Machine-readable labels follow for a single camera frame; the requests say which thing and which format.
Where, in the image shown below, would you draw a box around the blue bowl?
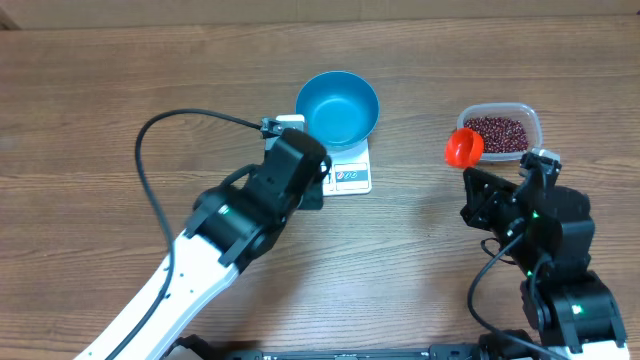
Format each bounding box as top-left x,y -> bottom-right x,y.
295,71 -> 380,151

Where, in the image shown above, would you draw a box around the red beans in container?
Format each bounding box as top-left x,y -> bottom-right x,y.
464,116 -> 529,153

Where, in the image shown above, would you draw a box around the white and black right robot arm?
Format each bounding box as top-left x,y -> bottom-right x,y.
461,161 -> 630,359

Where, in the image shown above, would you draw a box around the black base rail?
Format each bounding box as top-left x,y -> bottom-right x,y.
161,335 -> 497,360

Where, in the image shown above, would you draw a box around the orange scoop with blue handle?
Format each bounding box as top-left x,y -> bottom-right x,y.
444,127 -> 484,168

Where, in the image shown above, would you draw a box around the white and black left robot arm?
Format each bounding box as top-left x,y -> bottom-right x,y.
79,129 -> 330,359

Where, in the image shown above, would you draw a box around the white digital kitchen scale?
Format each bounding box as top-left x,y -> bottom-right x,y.
322,140 -> 372,197

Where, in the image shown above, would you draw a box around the clear plastic container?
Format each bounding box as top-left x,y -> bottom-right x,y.
457,102 -> 544,162

